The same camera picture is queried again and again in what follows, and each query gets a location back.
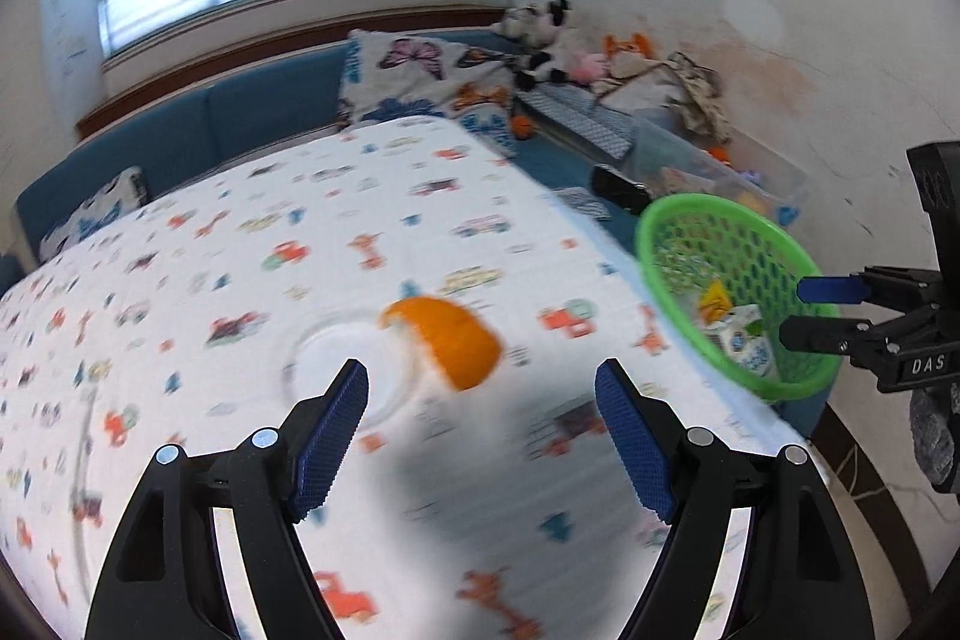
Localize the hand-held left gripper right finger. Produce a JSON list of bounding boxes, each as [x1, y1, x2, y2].
[[595, 359, 877, 640]]

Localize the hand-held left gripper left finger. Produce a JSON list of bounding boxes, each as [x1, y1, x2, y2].
[[84, 359, 370, 640]]

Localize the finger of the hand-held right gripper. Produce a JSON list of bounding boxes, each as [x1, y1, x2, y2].
[[778, 314, 878, 356], [796, 269, 882, 305]]

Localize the white milk carton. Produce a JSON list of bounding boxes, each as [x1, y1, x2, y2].
[[705, 302, 781, 382]]

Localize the green plastic basket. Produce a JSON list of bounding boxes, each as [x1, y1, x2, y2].
[[634, 192, 845, 405]]

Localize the clear plastic lid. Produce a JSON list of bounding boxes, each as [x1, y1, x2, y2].
[[283, 314, 421, 431]]

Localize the yellow snack packet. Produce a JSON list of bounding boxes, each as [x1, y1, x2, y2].
[[697, 278, 740, 322]]

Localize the orange round object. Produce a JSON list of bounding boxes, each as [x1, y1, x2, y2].
[[379, 295, 505, 392]]

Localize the person's right hand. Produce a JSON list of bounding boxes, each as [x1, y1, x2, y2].
[[909, 381, 960, 495]]

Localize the cartoon printed bedsheet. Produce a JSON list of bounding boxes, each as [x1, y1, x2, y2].
[[0, 115, 811, 640]]

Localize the clear plastic storage box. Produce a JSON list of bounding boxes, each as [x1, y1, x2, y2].
[[622, 119, 811, 229]]

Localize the black box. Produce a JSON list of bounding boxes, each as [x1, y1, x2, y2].
[[591, 164, 650, 210]]

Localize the beige printed cloth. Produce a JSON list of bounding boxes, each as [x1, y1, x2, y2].
[[664, 51, 732, 142]]

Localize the blue patterned cloth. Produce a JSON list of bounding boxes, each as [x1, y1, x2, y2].
[[525, 85, 638, 157]]

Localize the orange fox plush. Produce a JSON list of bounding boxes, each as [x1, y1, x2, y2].
[[600, 32, 653, 79]]

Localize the blue print pillow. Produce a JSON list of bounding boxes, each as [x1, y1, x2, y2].
[[37, 164, 149, 262]]

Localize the butterfly print pillow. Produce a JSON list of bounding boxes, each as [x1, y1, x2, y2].
[[336, 29, 526, 161]]

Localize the black and white cow plush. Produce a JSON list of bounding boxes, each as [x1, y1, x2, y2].
[[491, 0, 582, 90]]

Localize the brown wooden wall rail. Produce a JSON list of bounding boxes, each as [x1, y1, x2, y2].
[[75, 6, 518, 142]]

